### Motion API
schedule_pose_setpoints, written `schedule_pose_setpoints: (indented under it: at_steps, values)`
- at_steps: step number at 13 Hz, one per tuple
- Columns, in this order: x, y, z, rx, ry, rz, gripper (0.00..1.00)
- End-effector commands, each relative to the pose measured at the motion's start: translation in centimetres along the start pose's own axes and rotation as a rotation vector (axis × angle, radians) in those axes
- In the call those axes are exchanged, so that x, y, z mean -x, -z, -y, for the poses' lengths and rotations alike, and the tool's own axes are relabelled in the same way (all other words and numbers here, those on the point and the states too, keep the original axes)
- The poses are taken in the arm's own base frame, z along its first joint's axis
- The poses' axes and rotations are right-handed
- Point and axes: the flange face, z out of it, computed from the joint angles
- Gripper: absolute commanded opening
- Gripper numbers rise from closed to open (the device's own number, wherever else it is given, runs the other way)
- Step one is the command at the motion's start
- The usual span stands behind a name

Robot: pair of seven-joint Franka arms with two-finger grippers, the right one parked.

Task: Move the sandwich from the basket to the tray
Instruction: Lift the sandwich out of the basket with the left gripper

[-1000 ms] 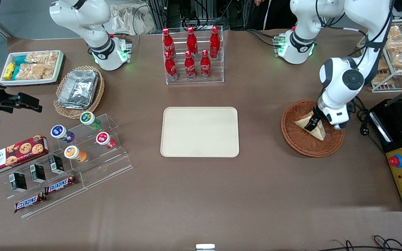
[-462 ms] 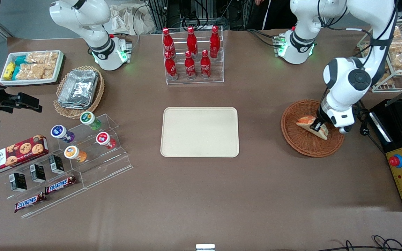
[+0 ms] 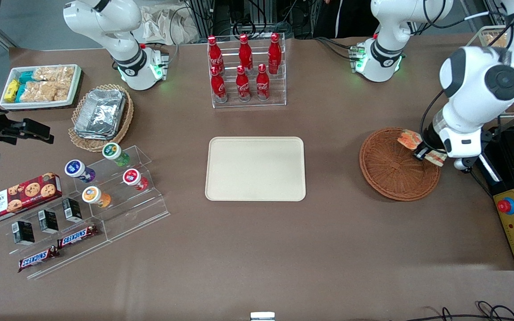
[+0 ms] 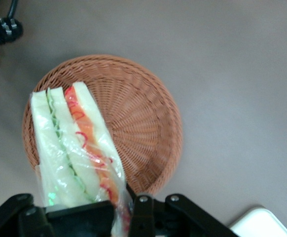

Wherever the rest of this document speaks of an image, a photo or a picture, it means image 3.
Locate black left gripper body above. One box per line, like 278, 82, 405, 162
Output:
422, 126, 448, 155

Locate triangular sandwich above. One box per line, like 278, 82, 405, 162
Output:
397, 129, 448, 167

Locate brown round wicker basket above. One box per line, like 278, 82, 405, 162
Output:
359, 128, 441, 202

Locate white rectangular snack tray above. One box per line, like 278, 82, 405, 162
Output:
0, 64, 83, 110

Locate light oval wicker basket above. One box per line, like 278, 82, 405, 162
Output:
68, 84, 134, 153

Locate beige plastic tray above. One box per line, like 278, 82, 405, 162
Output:
205, 136, 307, 202

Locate rice cracker snack bag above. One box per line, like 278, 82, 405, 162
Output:
54, 80, 73, 101
33, 66, 75, 83
485, 33, 508, 48
20, 81, 59, 103

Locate yellow snack pack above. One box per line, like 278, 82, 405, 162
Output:
4, 79, 20, 103

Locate purple small jar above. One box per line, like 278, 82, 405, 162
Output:
64, 160, 96, 184

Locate red Walkers cookie box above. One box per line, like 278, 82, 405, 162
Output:
0, 172, 63, 226

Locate stack of foil trays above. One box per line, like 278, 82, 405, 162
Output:
74, 89, 126, 140

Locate black appliance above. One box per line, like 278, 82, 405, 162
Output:
478, 125, 514, 197

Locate green small jar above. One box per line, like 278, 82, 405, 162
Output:
102, 142, 131, 167

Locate orange small jar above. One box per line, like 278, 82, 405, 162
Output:
82, 186, 112, 209

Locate small black box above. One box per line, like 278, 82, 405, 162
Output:
62, 198, 83, 223
38, 210, 60, 235
12, 220, 36, 246

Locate red small jar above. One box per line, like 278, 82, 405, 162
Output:
122, 169, 149, 192

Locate Snickers chocolate bar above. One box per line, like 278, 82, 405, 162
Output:
18, 246, 60, 273
57, 225, 99, 249

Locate clear acrylic stepped display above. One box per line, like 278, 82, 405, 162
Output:
0, 145, 171, 281

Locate person in dark clothes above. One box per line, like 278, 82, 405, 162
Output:
313, 0, 374, 39

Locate crumpled beige bag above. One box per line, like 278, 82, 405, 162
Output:
134, 5, 199, 45

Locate red cola bottle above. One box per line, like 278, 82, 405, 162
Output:
236, 66, 252, 102
238, 34, 253, 70
256, 64, 270, 101
207, 36, 225, 74
268, 33, 282, 74
211, 66, 228, 103

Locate clear acrylic bottle rack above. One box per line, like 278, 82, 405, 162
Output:
207, 33, 287, 109

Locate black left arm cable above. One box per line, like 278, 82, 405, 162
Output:
419, 0, 514, 150

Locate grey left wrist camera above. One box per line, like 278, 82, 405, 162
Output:
453, 156, 479, 171

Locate black table cable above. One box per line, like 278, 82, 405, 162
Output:
460, 166, 495, 198

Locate white wire shelf rack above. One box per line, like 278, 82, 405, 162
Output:
466, 25, 514, 113

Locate black arm base cables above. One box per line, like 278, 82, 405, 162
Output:
314, 37, 358, 61

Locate black cable bundle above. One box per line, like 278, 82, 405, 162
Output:
391, 301, 514, 321

